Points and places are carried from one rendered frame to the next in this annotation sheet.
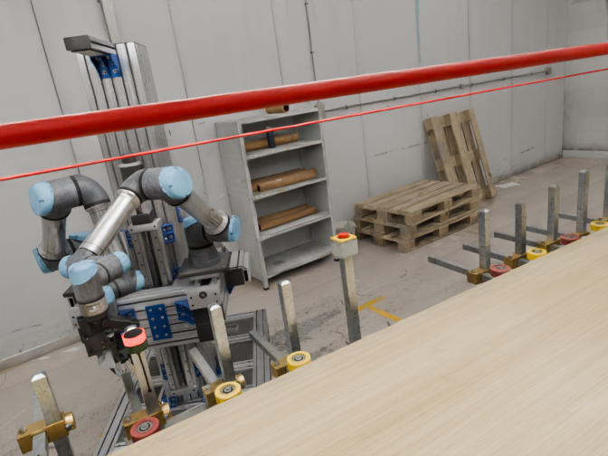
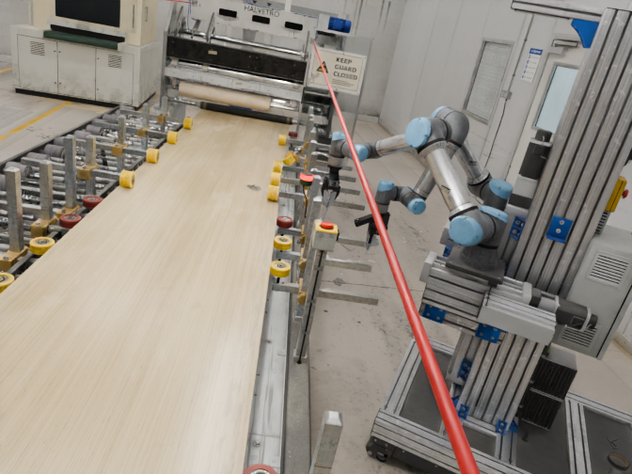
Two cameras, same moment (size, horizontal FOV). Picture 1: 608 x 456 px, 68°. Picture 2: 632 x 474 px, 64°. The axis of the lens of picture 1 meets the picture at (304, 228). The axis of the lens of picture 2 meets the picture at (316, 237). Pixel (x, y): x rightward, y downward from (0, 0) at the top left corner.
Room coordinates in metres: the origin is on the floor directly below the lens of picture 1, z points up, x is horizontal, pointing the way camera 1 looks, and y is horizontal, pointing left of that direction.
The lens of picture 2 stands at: (2.07, -1.52, 1.81)
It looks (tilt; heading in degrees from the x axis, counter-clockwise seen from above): 23 degrees down; 112
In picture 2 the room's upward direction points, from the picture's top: 11 degrees clockwise
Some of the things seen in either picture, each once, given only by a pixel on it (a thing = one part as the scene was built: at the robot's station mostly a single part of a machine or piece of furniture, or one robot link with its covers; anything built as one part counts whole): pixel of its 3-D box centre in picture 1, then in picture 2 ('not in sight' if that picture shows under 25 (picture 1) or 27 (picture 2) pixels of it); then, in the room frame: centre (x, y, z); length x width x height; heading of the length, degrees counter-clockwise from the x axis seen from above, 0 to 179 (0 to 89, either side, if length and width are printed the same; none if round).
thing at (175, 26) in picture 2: not in sight; (250, 106); (-0.52, 2.62, 0.95); 1.65 x 0.70 x 1.90; 28
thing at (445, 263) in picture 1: (463, 270); not in sight; (1.94, -0.72, 0.84); 0.43 x 0.03 x 0.04; 28
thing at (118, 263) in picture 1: (107, 268); (356, 150); (1.32, 0.62, 1.30); 0.11 x 0.11 x 0.08; 68
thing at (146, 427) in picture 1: (148, 441); (283, 229); (1.07, 0.52, 0.85); 0.08 x 0.08 x 0.11
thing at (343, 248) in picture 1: (344, 246); (323, 237); (1.54, -0.14, 1.18); 0.07 x 0.07 x 0.08; 28
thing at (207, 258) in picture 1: (202, 252); (481, 250); (1.98, 0.48, 1.09); 0.15 x 0.15 x 0.10
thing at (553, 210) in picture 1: (552, 231); not in sight; (2.12, -1.23, 0.90); 0.03 x 0.03 x 0.48; 28
